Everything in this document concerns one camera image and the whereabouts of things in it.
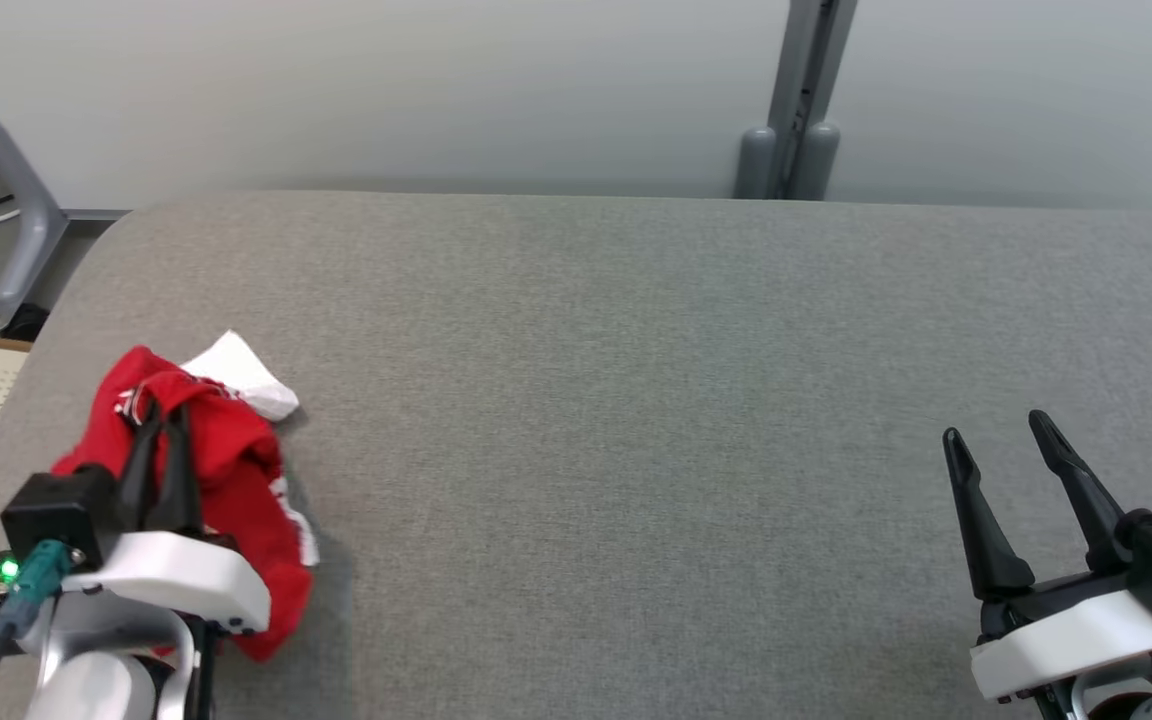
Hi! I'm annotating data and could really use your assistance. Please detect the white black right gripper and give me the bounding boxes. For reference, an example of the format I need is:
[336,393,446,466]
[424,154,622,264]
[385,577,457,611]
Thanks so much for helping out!
[941,410,1152,703]

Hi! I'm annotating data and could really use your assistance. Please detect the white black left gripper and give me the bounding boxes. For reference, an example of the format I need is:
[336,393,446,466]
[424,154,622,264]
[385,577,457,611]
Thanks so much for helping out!
[58,400,273,637]

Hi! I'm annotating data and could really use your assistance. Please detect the red jersey with white sleeves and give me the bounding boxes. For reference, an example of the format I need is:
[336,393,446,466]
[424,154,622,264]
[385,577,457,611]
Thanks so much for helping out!
[51,330,322,663]

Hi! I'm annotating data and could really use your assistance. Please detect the black caster wheel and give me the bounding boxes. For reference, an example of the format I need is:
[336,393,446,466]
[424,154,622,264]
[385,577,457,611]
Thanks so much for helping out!
[4,302,50,343]

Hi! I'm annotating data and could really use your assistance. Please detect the left black cable teal connector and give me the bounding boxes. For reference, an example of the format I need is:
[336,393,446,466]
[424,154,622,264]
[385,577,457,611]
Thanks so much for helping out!
[0,538,74,720]

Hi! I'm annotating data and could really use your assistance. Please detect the grey tubular frame leg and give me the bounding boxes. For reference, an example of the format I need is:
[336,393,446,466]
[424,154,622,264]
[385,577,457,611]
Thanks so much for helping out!
[0,55,72,334]

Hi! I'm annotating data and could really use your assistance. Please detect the grey metal partition post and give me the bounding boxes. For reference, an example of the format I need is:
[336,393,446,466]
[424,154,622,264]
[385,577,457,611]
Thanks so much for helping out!
[733,0,859,202]

